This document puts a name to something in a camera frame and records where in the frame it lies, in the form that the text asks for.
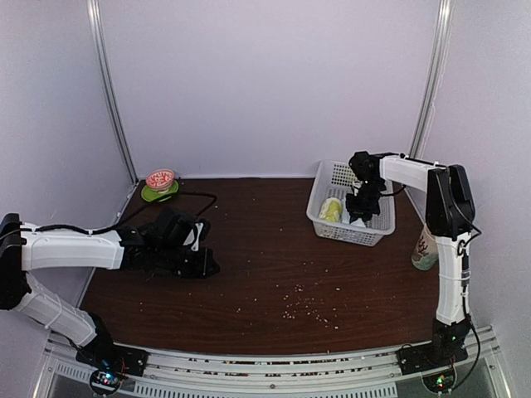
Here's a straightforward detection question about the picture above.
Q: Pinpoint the aluminium frame post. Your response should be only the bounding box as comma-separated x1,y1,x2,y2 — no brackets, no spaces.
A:
86,0,139,184
401,0,453,186

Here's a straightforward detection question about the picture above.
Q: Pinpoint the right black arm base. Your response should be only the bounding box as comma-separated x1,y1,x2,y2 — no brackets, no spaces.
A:
397,319,470,376

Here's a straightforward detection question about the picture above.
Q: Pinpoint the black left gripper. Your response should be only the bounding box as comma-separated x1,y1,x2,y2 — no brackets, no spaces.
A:
156,243,219,279

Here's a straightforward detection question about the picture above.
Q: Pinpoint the green patterned towel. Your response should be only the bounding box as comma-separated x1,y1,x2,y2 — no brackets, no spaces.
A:
318,197,343,223

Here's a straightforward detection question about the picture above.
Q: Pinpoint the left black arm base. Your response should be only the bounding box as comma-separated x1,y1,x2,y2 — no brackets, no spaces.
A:
76,317,149,376

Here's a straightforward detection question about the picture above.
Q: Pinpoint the left aluminium frame post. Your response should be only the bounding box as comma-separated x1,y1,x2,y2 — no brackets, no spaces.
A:
86,0,139,184

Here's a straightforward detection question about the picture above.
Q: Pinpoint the white plastic basket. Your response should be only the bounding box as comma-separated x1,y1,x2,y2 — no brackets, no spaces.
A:
306,160,396,247

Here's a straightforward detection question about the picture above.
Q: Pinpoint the light blue towel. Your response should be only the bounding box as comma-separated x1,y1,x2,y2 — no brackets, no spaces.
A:
341,209,366,228

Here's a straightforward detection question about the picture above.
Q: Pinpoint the green plate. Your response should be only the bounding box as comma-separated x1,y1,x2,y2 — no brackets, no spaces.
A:
141,180,179,203

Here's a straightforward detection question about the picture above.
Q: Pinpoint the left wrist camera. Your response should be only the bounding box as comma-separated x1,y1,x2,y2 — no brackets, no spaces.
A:
185,219,211,251

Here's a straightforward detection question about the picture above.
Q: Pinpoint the beige patterned mug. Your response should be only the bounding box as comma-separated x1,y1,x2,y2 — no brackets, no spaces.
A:
411,224,438,271

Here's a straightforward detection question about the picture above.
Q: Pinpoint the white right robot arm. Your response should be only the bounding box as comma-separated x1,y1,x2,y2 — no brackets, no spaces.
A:
346,151,480,366

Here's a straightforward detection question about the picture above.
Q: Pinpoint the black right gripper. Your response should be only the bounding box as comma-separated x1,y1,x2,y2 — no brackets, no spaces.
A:
346,178,385,224

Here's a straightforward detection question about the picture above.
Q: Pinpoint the red patterned bowl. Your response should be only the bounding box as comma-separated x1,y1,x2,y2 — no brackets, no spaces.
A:
146,169,175,194

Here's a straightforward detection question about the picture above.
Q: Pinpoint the right aluminium frame post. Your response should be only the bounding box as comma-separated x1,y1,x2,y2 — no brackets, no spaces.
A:
401,0,453,186

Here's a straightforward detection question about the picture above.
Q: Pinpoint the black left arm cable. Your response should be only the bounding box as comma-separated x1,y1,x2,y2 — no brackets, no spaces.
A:
20,192,219,233

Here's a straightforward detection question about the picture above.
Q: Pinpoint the aluminium front rail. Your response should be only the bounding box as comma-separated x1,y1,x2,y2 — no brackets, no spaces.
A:
35,327,514,398

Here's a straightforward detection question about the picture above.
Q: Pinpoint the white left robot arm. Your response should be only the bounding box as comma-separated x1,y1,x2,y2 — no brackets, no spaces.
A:
1,208,220,368

